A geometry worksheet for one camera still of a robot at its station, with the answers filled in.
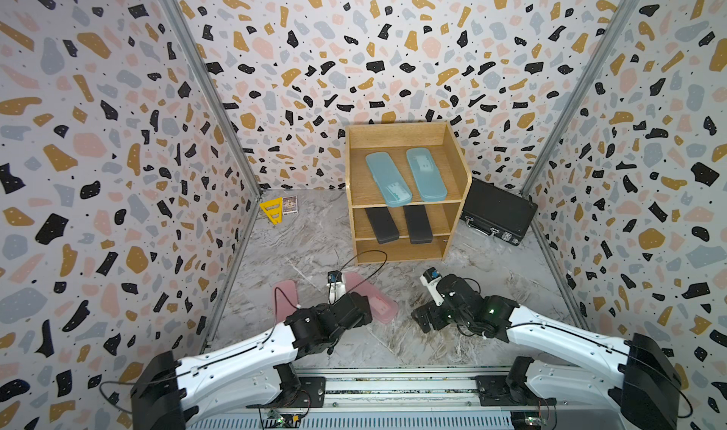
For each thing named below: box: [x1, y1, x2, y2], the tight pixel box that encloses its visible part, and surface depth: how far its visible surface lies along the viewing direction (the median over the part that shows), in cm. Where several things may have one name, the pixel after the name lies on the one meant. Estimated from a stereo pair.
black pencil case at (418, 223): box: [403, 204, 433, 245], surface depth 89 cm
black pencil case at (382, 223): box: [364, 206, 400, 245], surface depth 89 cm
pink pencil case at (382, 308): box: [343, 271, 399, 324], surface depth 90 cm
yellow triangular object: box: [259, 197, 284, 226], surface depth 116 cm
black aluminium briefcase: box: [460, 177, 539, 247], surface depth 111 cm
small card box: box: [282, 196, 299, 216], surface depth 119 cm
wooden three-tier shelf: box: [344, 121, 473, 266], surface depth 87 cm
